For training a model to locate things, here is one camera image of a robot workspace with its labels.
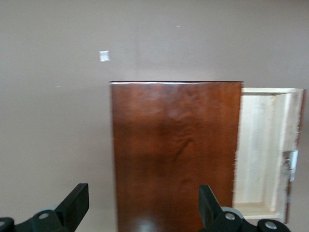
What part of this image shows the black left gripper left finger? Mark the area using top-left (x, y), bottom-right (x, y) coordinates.
top-left (0, 183), bottom-right (90, 232)

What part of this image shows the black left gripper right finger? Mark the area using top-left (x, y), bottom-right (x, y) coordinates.
top-left (198, 185), bottom-right (290, 232)

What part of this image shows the light wooden drawer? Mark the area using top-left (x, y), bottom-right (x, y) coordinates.
top-left (233, 87), bottom-right (307, 224)

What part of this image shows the dark brown wooden cabinet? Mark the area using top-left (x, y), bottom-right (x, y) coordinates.
top-left (109, 81), bottom-right (243, 232)

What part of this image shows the small square tape patch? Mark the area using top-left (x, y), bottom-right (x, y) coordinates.
top-left (98, 50), bottom-right (111, 62)

